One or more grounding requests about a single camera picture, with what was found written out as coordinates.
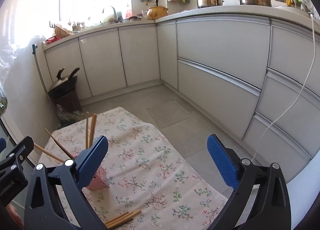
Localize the person's left hand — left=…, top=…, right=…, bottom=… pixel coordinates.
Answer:
left=6, top=204, right=24, bottom=229

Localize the green vegetable bag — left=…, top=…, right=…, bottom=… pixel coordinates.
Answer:
left=0, top=84, right=8, bottom=116

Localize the pink perforated utensil holder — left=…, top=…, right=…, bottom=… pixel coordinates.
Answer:
left=74, top=154, right=109, bottom=191

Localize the black wok with lid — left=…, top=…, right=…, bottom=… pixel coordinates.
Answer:
left=48, top=67, right=80, bottom=98

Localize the floral tablecloth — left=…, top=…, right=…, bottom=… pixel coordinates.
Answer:
left=38, top=106, right=229, bottom=230

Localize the red dish basket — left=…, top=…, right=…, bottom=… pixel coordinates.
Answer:
left=46, top=35, right=61, bottom=45

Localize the woven bread basket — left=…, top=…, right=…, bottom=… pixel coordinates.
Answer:
left=54, top=24, right=74, bottom=38

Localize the chrome sink faucet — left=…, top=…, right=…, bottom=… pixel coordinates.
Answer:
left=101, top=5, right=119, bottom=23

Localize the golden cooking pot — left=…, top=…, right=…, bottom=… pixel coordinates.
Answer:
left=146, top=0, right=168, bottom=20

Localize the white charging cable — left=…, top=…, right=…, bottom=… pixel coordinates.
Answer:
left=251, top=12, right=317, bottom=162

